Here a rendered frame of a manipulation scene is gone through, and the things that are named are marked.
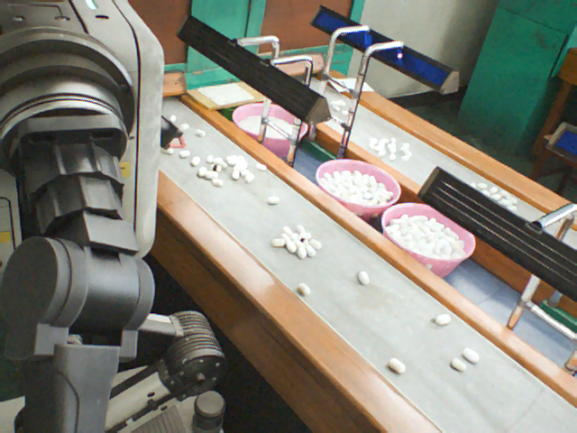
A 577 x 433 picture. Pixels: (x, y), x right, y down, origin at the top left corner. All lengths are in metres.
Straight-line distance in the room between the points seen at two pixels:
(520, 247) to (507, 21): 3.18
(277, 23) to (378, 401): 1.60
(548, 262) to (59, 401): 0.91
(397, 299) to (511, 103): 2.94
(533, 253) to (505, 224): 0.08
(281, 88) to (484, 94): 2.96
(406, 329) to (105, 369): 0.99
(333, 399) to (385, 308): 0.30
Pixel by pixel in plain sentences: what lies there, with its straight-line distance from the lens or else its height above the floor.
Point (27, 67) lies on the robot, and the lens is 0.60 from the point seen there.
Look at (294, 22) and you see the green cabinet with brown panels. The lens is 2.47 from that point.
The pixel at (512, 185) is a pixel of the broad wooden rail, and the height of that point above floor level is 0.76.
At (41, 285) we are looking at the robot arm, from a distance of 0.51.
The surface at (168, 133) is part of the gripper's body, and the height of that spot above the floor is 0.93.
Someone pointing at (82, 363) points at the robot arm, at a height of 1.29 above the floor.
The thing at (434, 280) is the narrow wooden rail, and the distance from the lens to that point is 1.56.
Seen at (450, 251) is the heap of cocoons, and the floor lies 0.73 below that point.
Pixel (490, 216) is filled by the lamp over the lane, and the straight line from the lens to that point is 1.24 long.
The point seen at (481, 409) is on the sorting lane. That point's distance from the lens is 1.34.
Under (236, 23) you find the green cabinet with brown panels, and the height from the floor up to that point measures 1.00.
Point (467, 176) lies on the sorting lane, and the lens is 2.16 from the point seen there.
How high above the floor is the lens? 1.68
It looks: 34 degrees down
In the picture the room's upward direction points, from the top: 12 degrees clockwise
